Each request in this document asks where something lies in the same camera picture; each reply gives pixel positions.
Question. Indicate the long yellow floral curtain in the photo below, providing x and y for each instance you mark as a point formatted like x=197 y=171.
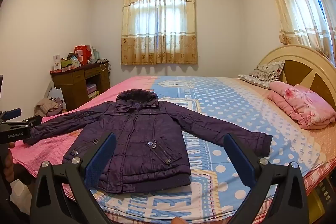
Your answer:
x=296 y=1

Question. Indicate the red gift box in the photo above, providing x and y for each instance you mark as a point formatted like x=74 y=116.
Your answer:
x=82 y=53

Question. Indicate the pink textured bed blanket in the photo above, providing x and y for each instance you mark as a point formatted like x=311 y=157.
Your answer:
x=52 y=145

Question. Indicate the stack of books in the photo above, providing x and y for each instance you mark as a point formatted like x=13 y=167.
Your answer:
x=92 y=89

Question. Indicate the blue dotted bed sheet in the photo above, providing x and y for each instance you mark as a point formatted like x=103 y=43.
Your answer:
x=236 y=119

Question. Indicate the purple hooded jacket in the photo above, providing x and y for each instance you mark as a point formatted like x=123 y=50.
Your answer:
x=136 y=134

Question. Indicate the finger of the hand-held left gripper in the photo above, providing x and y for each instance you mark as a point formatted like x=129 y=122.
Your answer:
x=13 y=112
x=32 y=120

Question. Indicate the person's left hand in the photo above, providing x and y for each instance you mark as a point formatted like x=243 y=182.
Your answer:
x=8 y=167

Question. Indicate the pile of clothes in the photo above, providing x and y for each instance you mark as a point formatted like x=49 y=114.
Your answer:
x=49 y=107

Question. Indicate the white card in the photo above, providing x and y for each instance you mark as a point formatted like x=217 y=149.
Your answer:
x=56 y=61

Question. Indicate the person's right hand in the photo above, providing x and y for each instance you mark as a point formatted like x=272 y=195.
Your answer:
x=179 y=220

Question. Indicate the green bag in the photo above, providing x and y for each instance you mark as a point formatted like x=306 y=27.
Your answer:
x=68 y=63

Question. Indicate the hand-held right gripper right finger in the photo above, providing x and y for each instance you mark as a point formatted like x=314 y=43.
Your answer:
x=239 y=161

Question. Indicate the grey patterned pillow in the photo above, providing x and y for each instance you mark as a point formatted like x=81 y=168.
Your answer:
x=265 y=73

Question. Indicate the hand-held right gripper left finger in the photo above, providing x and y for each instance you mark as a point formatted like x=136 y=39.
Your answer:
x=101 y=158

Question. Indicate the white paper bag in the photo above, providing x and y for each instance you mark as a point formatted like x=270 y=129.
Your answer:
x=55 y=95

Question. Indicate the brown wooden desk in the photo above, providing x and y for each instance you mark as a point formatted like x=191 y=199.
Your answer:
x=78 y=85

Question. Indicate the yellow floral window curtain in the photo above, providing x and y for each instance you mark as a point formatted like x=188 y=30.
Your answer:
x=158 y=19

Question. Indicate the cream wooden bed headboard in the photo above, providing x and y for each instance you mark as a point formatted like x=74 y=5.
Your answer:
x=307 y=69

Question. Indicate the folded pink blanket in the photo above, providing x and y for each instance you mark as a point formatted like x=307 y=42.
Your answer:
x=302 y=104

